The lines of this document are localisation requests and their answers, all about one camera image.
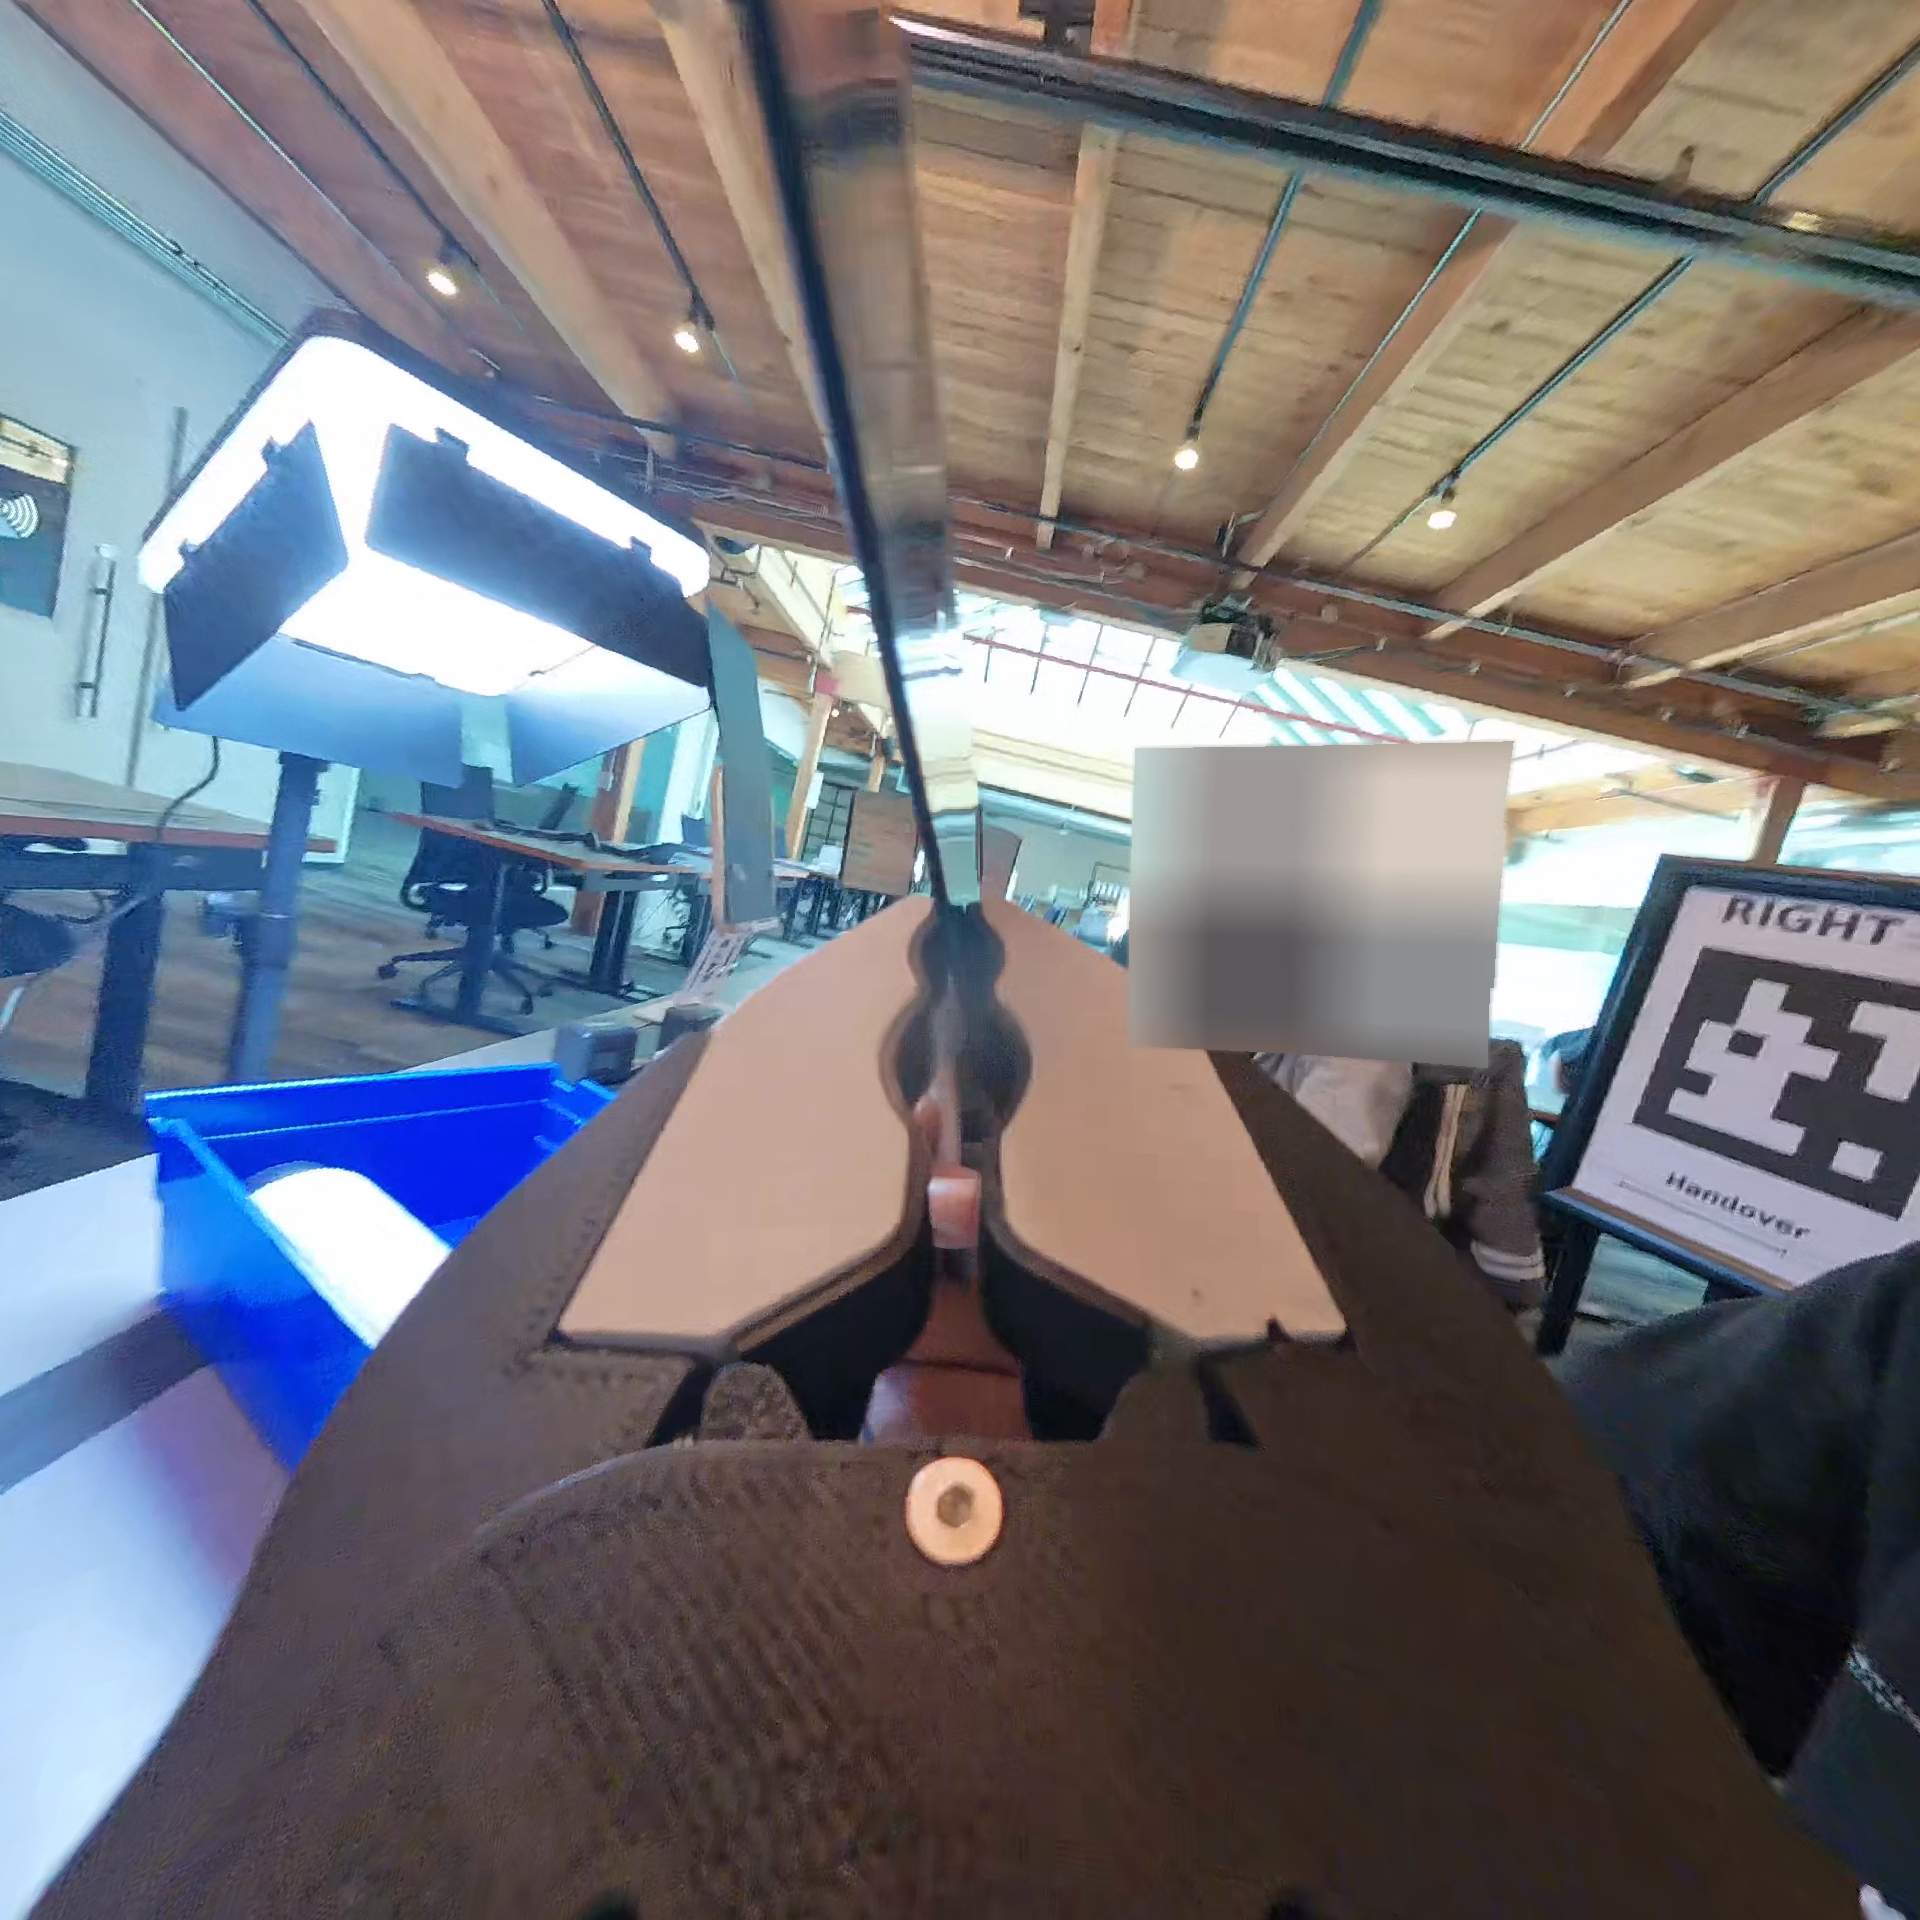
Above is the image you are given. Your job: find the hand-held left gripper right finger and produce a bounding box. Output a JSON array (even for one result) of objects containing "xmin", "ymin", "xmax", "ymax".
[{"xmin": 976, "ymin": 896, "xmax": 1349, "ymax": 1442}]

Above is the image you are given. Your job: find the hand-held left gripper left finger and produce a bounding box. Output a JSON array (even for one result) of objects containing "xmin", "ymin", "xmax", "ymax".
[{"xmin": 554, "ymin": 896, "xmax": 962, "ymax": 1442}]

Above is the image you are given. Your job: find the white bottle black cap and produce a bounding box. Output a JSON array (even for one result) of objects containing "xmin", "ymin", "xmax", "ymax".
[{"xmin": 244, "ymin": 1161, "xmax": 454, "ymax": 1346}]

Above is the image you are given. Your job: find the blue plastic bin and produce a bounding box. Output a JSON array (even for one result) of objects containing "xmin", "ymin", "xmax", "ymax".
[{"xmin": 143, "ymin": 1063, "xmax": 618, "ymax": 1474}]

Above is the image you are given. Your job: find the dark plate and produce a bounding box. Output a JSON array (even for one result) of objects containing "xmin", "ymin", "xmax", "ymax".
[{"xmin": 737, "ymin": 0, "xmax": 993, "ymax": 1187}]

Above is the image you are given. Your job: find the person's right forearm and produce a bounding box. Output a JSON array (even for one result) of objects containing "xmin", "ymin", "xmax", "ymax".
[{"xmin": 1552, "ymin": 1242, "xmax": 1920, "ymax": 1784}]

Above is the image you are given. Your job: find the person's left hand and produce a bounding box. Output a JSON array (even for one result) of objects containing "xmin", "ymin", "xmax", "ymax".
[{"xmin": 866, "ymin": 1258, "xmax": 1037, "ymax": 1444}]

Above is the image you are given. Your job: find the person's upper body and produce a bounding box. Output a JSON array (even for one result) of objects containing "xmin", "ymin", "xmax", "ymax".
[{"xmin": 1257, "ymin": 1048, "xmax": 1549, "ymax": 1311}]

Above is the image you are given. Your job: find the wooden top desk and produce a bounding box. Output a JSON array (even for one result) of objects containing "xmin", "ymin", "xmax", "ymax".
[
  {"xmin": 0, "ymin": 761, "xmax": 343, "ymax": 1115},
  {"xmin": 390, "ymin": 810, "xmax": 710, "ymax": 1001}
]

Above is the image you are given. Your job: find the black office chair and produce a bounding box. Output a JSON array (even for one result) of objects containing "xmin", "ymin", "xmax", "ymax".
[{"xmin": 378, "ymin": 823, "xmax": 575, "ymax": 1017}]

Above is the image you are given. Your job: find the black panel on white stand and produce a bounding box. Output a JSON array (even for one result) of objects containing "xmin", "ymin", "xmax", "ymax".
[{"xmin": 702, "ymin": 604, "xmax": 784, "ymax": 966}]

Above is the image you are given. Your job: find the ceiling projector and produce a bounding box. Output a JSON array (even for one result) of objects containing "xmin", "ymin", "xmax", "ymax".
[{"xmin": 1172, "ymin": 594, "xmax": 1287, "ymax": 696}]

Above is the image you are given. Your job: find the black framed marker sign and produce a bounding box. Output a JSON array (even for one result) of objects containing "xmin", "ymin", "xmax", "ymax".
[{"xmin": 1533, "ymin": 852, "xmax": 1920, "ymax": 1356}]

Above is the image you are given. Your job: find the studio softbox light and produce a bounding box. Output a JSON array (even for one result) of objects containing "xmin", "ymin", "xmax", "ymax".
[{"xmin": 137, "ymin": 307, "xmax": 719, "ymax": 1087}]

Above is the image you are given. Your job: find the black-sleeved operator arm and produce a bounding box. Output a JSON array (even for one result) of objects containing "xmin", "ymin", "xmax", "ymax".
[{"xmin": 1783, "ymin": 1623, "xmax": 1920, "ymax": 1912}]

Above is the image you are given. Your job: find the dark wall poster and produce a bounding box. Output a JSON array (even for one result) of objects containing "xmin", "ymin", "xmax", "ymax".
[{"xmin": 0, "ymin": 412, "xmax": 80, "ymax": 619}]

